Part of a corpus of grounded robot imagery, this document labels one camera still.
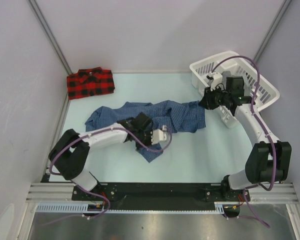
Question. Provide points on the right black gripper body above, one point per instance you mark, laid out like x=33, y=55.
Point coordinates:
x=215, y=98

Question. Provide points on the blue checked shirt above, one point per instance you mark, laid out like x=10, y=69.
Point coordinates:
x=178, y=117

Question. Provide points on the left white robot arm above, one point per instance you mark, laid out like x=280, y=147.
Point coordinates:
x=70, y=153

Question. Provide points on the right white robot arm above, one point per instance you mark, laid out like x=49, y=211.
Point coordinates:
x=269, y=159

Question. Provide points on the white plastic basket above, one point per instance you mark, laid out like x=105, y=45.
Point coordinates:
x=266, y=93

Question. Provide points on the red black plaid shirt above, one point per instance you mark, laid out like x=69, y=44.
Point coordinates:
x=90, y=82

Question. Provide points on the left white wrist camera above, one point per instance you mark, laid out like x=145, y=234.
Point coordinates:
x=160, y=135

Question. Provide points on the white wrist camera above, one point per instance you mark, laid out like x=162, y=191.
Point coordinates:
x=160, y=135
x=215, y=79

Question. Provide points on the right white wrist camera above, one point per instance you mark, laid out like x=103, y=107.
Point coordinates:
x=215, y=79

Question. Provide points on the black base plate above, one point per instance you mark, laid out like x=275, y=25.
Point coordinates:
x=168, y=196

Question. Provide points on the white slotted cable duct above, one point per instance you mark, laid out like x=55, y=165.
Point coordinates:
x=86, y=208

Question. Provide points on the aluminium rail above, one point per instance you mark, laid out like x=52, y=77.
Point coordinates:
x=61, y=192

